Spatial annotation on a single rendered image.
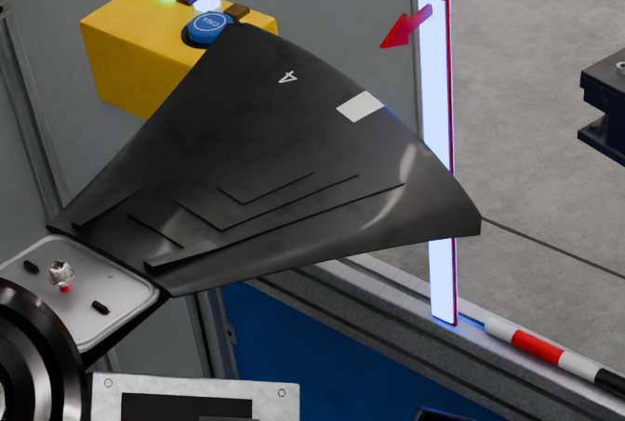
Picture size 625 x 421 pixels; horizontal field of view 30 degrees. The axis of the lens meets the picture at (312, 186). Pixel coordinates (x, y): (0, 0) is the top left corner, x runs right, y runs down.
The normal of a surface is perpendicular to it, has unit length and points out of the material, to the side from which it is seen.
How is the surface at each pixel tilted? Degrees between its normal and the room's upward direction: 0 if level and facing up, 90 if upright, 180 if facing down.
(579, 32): 0
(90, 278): 6
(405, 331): 90
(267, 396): 50
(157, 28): 0
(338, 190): 19
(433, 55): 90
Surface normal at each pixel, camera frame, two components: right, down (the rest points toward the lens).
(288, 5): 0.78, 0.34
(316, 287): -0.63, 0.54
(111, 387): 0.53, -0.23
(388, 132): 0.28, -0.68
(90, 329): -0.03, -0.82
